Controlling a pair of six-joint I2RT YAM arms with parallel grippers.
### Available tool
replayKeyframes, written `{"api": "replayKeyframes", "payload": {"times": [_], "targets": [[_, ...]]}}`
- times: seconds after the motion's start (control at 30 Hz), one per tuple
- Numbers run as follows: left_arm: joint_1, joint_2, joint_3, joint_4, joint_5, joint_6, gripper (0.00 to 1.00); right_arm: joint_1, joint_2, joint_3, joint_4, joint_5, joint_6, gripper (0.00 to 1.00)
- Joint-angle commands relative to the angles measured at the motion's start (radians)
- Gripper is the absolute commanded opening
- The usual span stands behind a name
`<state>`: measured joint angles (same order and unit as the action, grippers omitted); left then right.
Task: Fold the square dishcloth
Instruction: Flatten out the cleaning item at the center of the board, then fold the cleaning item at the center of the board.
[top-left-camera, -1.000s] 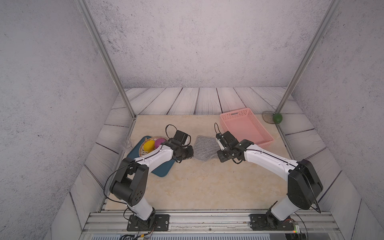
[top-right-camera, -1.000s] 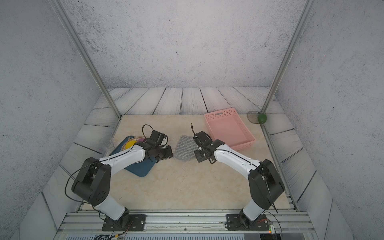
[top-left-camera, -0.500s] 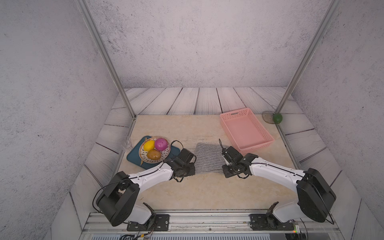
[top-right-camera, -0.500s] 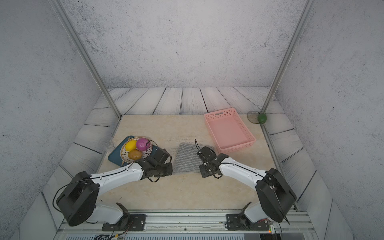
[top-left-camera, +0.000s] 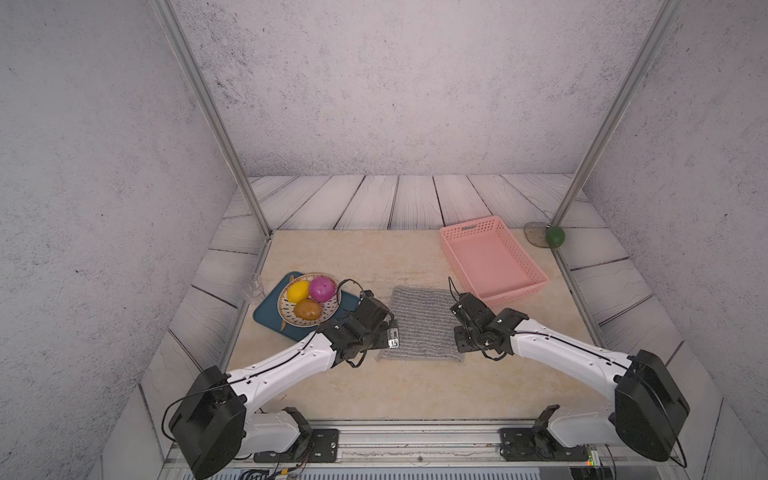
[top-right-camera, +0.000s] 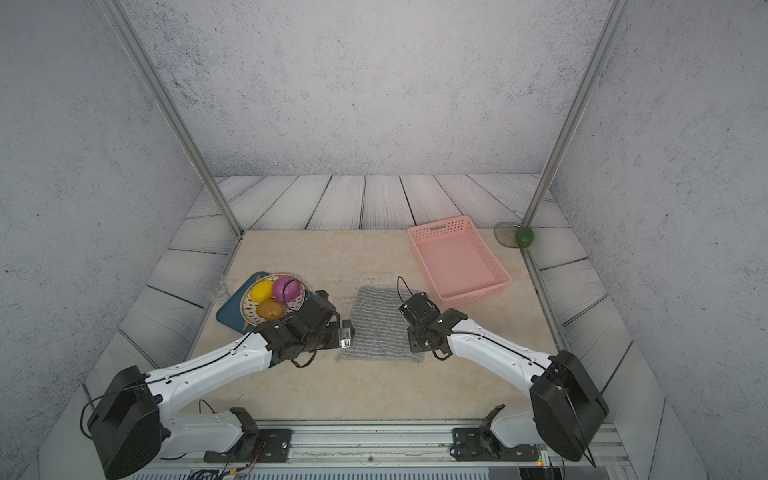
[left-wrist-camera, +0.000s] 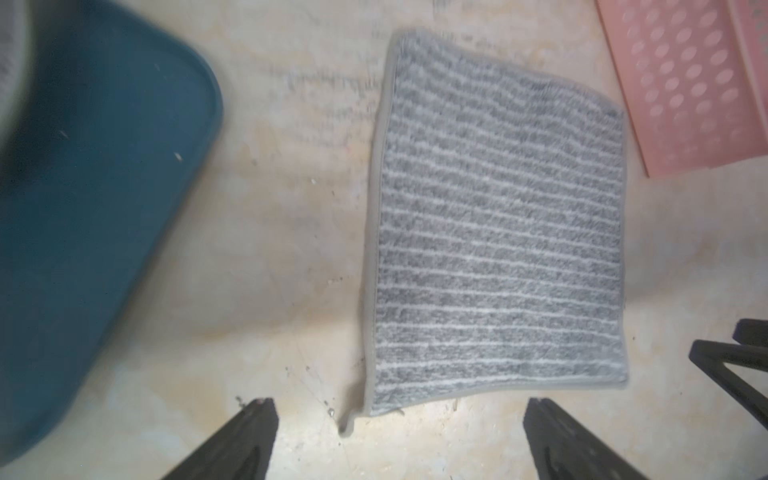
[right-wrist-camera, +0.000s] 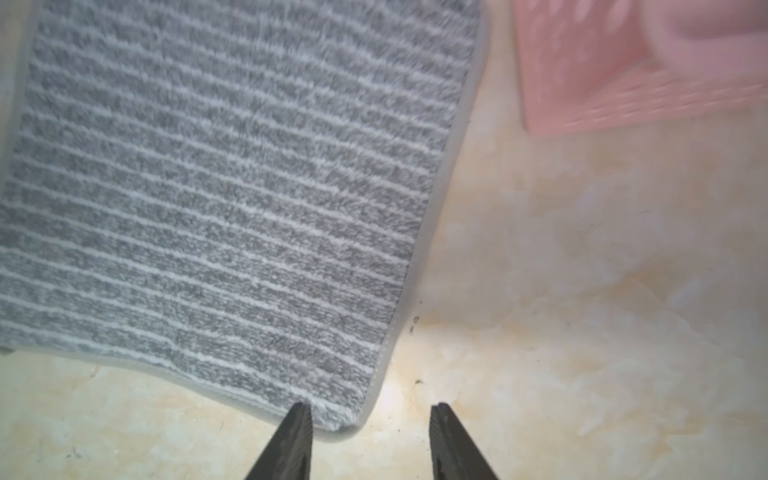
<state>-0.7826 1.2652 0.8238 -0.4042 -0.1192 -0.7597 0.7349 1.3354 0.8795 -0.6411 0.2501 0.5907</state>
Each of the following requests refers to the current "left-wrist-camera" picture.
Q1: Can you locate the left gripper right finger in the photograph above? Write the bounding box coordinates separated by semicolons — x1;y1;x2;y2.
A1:
523;398;645;480

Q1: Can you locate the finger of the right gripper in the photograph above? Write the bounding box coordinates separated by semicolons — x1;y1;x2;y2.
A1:
688;317;768;430

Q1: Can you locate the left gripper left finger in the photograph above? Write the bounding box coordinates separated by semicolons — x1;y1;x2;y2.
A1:
163;398;279;480

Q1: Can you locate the grey striped square dishcloth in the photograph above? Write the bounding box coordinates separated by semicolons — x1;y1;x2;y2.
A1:
340;28;629;436

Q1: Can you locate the pink plastic basket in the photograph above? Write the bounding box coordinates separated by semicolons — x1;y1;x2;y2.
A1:
597;0;767;178

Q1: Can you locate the teal rubber mat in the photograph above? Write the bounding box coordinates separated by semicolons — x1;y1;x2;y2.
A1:
1;1;223;463

